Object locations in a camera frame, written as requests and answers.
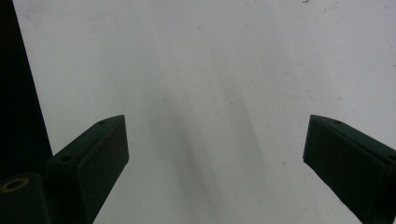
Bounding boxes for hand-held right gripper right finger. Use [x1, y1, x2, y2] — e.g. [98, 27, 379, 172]
[303, 114, 396, 224]

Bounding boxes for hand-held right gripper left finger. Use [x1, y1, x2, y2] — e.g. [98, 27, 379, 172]
[42, 114, 130, 224]

